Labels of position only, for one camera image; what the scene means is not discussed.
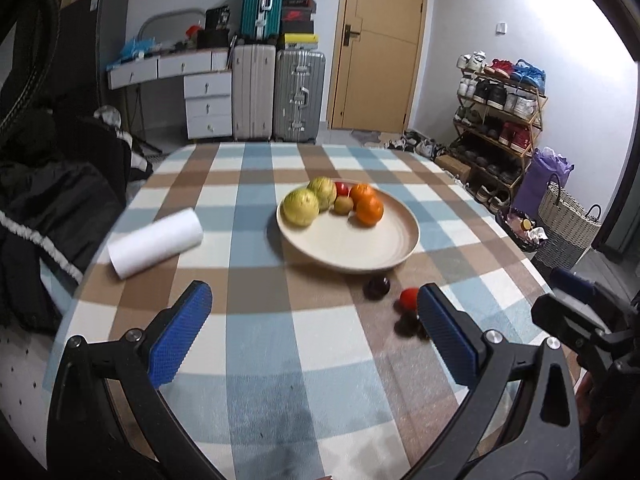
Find brown kiwi fruit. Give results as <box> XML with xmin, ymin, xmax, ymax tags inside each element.
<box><xmin>333</xmin><ymin>195</ymin><xmax>354</xmax><ymax>216</ymax></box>

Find orange mandarin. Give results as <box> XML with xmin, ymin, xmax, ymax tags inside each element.
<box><xmin>355</xmin><ymin>196</ymin><xmax>385</xmax><ymax>228</ymax></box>
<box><xmin>349</xmin><ymin>183</ymin><xmax>376</xmax><ymax>206</ymax></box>

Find yellow-green guava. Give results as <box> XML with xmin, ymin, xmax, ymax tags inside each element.
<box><xmin>281</xmin><ymin>188</ymin><xmax>320</xmax><ymax>228</ymax></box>

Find red tomato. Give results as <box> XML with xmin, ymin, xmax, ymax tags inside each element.
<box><xmin>398</xmin><ymin>287</ymin><xmax>419</xmax><ymax>312</ymax></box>
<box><xmin>335</xmin><ymin>182</ymin><xmax>350</xmax><ymax>196</ymax></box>

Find checkered tablecloth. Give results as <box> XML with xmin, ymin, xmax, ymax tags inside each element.
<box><xmin>55</xmin><ymin>143</ymin><xmax>548</xmax><ymax>479</ymax></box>

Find wooden shoe rack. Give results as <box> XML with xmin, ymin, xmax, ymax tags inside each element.
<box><xmin>448</xmin><ymin>67</ymin><xmax>548</xmax><ymax>200</ymax></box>

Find woven basket bag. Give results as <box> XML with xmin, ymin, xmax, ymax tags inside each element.
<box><xmin>538</xmin><ymin>174</ymin><xmax>602</xmax><ymax>250</ymax></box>

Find wrinkled green guava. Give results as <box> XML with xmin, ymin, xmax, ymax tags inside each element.
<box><xmin>307</xmin><ymin>177</ymin><xmax>337</xmax><ymax>211</ymax></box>

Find teal suitcase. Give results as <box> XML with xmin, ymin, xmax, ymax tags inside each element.
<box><xmin>239</xmin><ymin>0</ymin><xmax>282</xmax><ymax>41</ymax></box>

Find dark purple plum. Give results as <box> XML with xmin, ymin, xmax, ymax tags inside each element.
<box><xmin>363</xmin><ymin>275</ymin><xmax>390</xmax><ymax>301</ymax></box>

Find stacked shoe boxes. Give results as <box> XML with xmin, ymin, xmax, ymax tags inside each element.
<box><xmin>278</xmin><ymin>0</ymin><xmax>319</xmax><ymax>51</ymax></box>

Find silver grey suitcase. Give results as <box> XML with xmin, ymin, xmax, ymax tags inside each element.
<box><xmin>272</xmin><ymin>50</ymin><xmax>326</xmax><ymax>143</ymax></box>

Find beige suitcase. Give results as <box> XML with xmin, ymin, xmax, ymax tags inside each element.
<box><xmin>231</xmin><ymin>44</ymin><xmax>276</xmax><ymax>141</ymax></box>

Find white drawer desk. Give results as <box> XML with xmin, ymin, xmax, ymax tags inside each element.
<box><xmin>107</xmin><ymin>49</ymin><xmax>232</xmax><ymax>141</ymax></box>

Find black bowl basket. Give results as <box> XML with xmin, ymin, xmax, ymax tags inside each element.
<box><xmin>495</xmin><ymin>208</ymin><xmax>548</xmax><ymax>252</ymax></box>

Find wooden door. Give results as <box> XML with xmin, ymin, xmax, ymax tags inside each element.
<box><xmin>328</xmin><ymin>0</ymin><xmax>426</xmax><ymax>133</ymax></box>

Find purple bag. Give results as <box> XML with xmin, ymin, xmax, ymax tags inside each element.
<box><xmin>512</xmin><ymin>146</ymin><xmax>574</xmax><ymax>218</ymax></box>

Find dark grey cabinet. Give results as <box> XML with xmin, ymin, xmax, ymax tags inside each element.
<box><xmin>51</xmin><ymin>0</ymin><xmax>128</xmax><ymax>116</ymax></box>

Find cream round plate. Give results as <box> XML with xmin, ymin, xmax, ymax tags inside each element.
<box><xmin>276</xmin><ymin>179</ymin><xmax>421</xmax><ymax>273</ymax></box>

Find black clothes pile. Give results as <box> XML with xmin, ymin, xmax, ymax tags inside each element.
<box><xmin>1</xmin><ymin>106</ymin><xmax>152</xmax><ymax>335</ymax></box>

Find white paper towel roll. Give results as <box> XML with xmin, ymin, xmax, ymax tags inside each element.
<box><xmin>106</xmin><ymin>208</ymin><xmax>204</xmax><ymax>280</ymax></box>

